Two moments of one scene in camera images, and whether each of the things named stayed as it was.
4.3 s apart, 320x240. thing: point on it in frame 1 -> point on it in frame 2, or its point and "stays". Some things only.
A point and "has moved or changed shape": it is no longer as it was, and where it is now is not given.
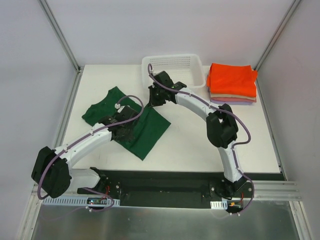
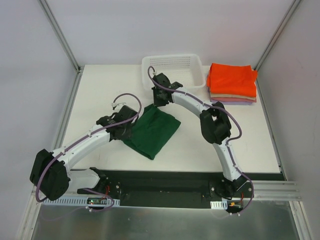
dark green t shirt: (151, 125) has moved or changed shape
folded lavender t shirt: (235, 103) stays
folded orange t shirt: (232, 79) stays
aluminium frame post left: (60, 35) stays
